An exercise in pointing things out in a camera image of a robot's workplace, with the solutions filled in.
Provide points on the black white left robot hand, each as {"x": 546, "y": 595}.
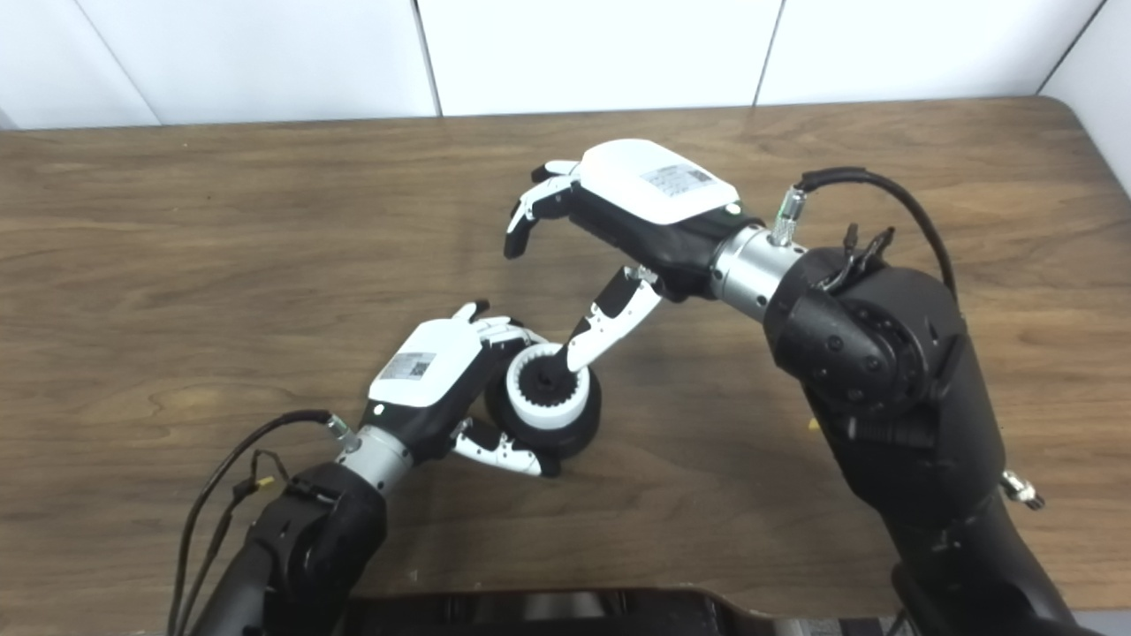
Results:
{"x": 424, "y": 371}

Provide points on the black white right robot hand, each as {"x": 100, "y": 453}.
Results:
{"x": 645, "y": 194}

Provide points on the round black part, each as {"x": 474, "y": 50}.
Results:
{"x": 583, "y": 433}

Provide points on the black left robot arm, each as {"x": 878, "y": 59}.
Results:
{"x": 327, "y": 539}

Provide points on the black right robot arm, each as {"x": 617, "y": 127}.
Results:
{"x": 901, "y": 397}

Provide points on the black robot torso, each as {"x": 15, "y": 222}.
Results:
{"x": 574, "y": 614}

